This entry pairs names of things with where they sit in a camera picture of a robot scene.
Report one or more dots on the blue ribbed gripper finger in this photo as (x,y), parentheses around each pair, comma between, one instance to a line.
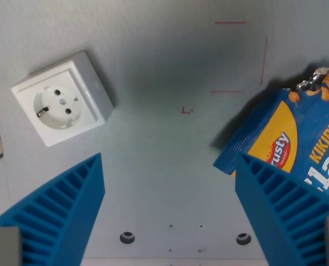
(61,210)
(286,210)

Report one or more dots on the blue yellow snack bag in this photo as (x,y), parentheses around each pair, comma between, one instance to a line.
(300,133)

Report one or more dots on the white wall power socket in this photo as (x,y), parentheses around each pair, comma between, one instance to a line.
(61,99)

